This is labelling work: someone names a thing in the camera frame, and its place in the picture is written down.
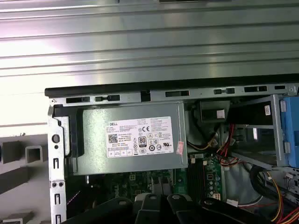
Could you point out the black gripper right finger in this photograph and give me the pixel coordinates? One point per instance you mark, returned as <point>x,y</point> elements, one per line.
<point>182,210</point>

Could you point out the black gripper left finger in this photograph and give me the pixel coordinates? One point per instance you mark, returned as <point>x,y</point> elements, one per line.
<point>112,210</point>

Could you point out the black RAM slot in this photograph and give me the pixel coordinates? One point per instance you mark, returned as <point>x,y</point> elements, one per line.
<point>198,178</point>
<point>202,179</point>
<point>190,177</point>
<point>194,177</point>

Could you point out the green motherboard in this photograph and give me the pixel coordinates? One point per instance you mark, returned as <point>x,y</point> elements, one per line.
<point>210,177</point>

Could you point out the grey power supply unit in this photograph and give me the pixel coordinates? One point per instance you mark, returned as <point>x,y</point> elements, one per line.
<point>98,140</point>

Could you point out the black open PC case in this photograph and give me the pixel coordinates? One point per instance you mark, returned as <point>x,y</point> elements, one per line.
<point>57,163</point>

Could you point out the grey parts rack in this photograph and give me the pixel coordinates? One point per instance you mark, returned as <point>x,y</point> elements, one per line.
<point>14,177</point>

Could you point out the grey metal drive cage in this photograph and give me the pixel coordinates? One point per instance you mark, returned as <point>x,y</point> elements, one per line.
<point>276,130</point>

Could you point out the empty blue drive carrier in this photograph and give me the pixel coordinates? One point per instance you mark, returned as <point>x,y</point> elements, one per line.
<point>292,130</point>

